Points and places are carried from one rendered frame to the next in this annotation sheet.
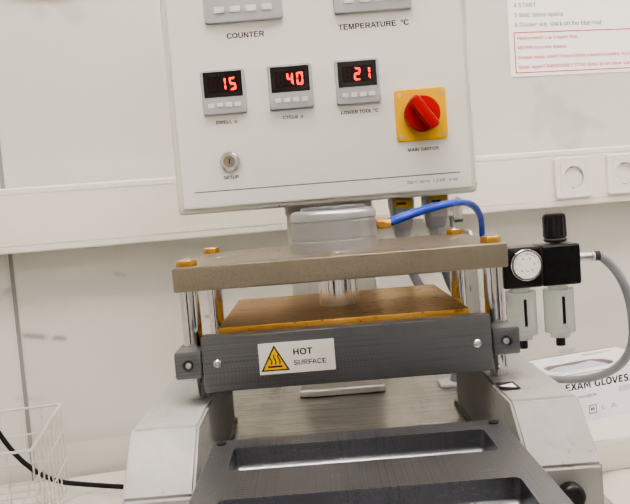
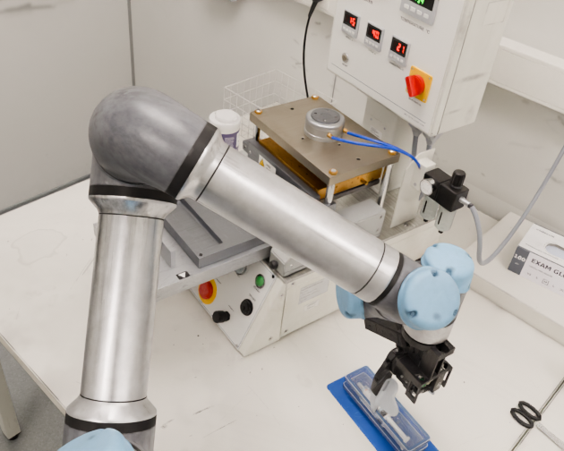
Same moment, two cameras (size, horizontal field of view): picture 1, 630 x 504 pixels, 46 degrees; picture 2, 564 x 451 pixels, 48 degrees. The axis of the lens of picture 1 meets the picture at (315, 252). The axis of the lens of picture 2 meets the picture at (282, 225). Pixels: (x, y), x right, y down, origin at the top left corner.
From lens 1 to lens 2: 103 cm
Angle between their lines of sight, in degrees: 57
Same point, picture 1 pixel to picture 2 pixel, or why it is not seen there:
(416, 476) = (213, 224)
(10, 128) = not seen: outside the picture
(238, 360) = (254, 155)
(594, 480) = (282, 267)
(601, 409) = (551, 285)
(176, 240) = not seen: hidden behind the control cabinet
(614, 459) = (512, 308)
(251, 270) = (266, 128)
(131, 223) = not seen: hidden behind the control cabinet
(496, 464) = (230, 236)
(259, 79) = (364, 25)
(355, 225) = (316, 131)
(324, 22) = (396, 11)
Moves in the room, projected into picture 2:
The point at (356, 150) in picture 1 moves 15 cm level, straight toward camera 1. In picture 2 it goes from (389, 84) to (329, 97)
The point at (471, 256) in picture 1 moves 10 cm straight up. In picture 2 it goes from (320, 174) to (327, 127)
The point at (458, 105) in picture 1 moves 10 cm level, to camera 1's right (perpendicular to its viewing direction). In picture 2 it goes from (435, 89) to (476, 114)
